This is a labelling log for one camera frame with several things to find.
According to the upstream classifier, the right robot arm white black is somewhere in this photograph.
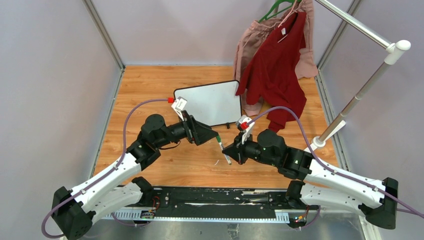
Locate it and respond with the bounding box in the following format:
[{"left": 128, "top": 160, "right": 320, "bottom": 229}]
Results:
[{"left": 222, "top": 129, "right": 399, "bottom": 230}]

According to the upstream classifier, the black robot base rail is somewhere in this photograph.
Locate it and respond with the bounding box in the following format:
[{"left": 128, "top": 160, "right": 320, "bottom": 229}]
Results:
[{"left": 71, "top": 185, "right": 332, "bottom": 224}]

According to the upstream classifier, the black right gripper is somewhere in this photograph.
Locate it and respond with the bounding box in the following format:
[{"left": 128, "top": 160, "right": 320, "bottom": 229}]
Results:
[{"left": 223, "top": 130, "right": 279, "bottom": 167}]

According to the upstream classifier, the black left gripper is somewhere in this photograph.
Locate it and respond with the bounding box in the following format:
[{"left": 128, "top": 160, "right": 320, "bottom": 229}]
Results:
[{"left": 155, "top": 110, "right": 218, "bottom": 149}]

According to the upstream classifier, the green clothes hanger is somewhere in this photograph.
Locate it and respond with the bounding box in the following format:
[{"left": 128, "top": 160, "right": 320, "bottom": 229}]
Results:
[{"left": 257, "top": 0, "right": 299, "bottom": 23}]

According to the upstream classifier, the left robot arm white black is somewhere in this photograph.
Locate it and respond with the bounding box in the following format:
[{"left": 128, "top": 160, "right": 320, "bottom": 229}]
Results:
[{"left": 51, "top": 111, "right": 218, "bottom": 240}]

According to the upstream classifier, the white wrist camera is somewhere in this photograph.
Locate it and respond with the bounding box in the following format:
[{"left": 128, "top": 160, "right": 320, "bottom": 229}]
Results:
[
  {"left": 171, "top": 97, "right": 188, "bottom": 122},
  {"left": 236, "top": 115, "right": 255, "bottom": 145}
]

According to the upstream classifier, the white clothes rack base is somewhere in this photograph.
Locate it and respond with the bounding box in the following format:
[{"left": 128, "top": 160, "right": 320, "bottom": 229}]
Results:
[{"left": 310, "top": 120, "right": 346, "bottom": 151}]

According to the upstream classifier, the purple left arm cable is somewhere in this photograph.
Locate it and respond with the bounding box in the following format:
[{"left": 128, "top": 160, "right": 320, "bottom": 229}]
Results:
[{"left": 41, "top": 97, "right": 175, "bottom": 239}]

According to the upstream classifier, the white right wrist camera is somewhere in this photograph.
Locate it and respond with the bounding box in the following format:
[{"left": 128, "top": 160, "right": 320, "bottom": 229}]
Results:
[{"left": 236, "top": 115, "right": 255, "bottom": 145}]

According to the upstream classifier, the silver clothes rack pole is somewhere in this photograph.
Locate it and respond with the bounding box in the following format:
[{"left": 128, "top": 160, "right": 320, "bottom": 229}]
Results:
[{"left": 311, "top": 0, "right": 412, "bottom": 147}]

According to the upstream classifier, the red hanging shirt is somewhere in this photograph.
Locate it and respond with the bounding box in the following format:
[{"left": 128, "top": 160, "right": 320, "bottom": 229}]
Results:
[{"left": 236, "top": 12, "right": 307, "bottom": 117}]

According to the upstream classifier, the green marker pen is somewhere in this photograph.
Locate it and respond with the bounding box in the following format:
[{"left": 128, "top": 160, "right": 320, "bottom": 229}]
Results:
[{"left": 215, "top": 135, "right": 233, "bottom": 166}]

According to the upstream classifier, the white whiteboard black frame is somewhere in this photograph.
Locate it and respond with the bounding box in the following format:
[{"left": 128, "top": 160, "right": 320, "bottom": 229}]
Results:
[{"left": 173, "top": 80, "right": 242, "bottom": 127}]

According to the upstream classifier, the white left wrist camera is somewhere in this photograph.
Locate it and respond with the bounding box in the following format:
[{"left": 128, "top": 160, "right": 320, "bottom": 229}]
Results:
[{"left": 171, "top": 97, "right": 188, "bottom": 122}]

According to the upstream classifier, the pink hanging garment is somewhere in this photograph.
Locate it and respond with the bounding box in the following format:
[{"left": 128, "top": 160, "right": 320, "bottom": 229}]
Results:
[{"left": 232, "top": 0, "right": 320, "bottom": 118}]

